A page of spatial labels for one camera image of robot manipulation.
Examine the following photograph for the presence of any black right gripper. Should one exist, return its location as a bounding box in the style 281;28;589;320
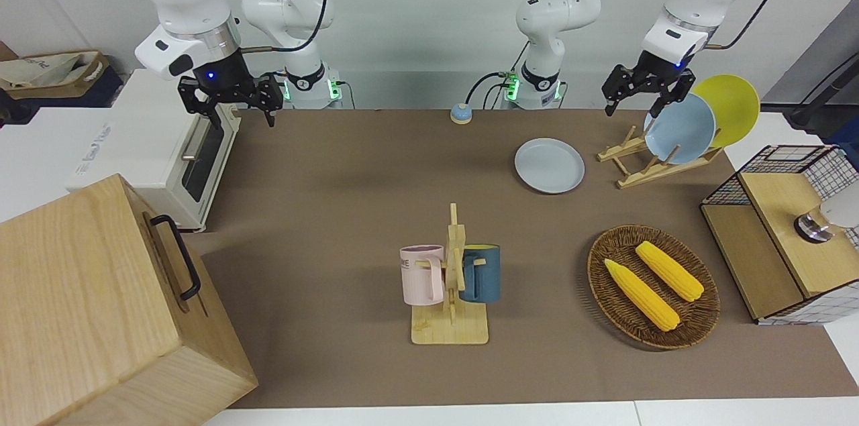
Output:
177;48;285;136

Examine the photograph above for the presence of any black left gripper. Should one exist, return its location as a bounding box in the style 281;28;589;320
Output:
601;50;697;120

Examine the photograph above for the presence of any gray plate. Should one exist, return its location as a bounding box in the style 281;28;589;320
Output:
515;138;585;195

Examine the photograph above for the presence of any light blue plate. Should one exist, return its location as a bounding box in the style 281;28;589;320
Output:
643;93;717;165

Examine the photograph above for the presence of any yellow plate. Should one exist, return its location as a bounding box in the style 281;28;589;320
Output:
691;74;761;149

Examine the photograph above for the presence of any wooden plate rack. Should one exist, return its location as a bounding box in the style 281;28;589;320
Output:
597;125;724;190

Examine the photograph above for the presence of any white toaster oven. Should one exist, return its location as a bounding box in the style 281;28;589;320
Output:
65;68;242;233

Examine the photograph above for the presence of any brown table mat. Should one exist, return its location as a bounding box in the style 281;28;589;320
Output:
190;106;859;410

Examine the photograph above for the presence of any black stand pole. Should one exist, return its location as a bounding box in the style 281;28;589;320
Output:
785;54;859;135

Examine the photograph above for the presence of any yellow corn cob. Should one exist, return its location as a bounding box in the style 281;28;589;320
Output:
635;241;705;303
604;258;680;333

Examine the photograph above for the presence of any paper bag in box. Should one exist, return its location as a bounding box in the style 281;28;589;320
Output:
0;50;109;100

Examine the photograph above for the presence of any silver and white device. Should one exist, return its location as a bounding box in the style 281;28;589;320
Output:
794;198;859;244

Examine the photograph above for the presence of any brown wicker basket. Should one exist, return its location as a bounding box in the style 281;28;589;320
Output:
587;224;721;351

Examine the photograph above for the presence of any dark blue mug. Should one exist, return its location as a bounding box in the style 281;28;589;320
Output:
460;244;501;304

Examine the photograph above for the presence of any wooden drawer cabinet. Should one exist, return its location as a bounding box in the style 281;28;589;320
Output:
0;174;259;426

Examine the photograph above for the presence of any pink mug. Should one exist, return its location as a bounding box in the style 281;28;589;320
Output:
400;245;446;307

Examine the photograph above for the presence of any wooden mug tree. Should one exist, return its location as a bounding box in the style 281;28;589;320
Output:
411;203;490;345

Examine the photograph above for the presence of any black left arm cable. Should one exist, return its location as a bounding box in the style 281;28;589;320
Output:
705;0;786;51

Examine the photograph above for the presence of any black drawer handle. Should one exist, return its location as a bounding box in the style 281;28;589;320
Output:
150;214;202;301

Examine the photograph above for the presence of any black base cable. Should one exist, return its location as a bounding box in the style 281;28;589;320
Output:
466;72;521;109

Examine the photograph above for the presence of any wire and wood shelf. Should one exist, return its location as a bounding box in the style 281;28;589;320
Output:
699;144;859;326

